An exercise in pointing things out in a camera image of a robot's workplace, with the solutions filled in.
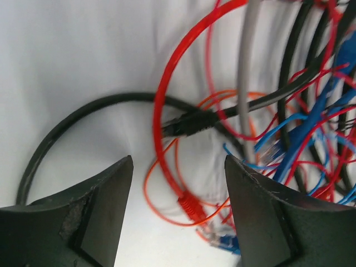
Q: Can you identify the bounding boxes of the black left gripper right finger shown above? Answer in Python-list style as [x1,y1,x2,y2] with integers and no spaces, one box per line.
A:
[224,155,355,266]

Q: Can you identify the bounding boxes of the orange thin wire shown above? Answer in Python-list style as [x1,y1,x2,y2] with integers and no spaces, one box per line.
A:
[143,90,296,232]

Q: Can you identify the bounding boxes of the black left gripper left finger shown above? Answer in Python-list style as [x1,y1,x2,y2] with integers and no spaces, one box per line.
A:
[1,156,134,266]

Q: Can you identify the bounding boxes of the blue ethernet cable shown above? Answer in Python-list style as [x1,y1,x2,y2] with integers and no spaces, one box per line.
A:
[211,30,356,255]

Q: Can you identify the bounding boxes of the long black cable loop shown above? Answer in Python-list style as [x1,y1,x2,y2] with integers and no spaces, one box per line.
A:
[278,0,356,195]

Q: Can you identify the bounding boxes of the black ethernet cable left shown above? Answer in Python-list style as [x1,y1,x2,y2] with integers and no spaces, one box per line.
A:
[15,93,245,206]

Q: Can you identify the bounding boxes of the thin red wire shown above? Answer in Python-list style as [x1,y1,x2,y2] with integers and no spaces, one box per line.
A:
[205,0,356,201]

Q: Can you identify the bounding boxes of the short black ethernet cable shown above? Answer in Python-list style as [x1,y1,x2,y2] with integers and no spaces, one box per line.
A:
[161,66,334,137]

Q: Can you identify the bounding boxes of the grey ethernet cable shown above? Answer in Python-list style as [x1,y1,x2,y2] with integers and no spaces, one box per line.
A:
[238,0,262,165]

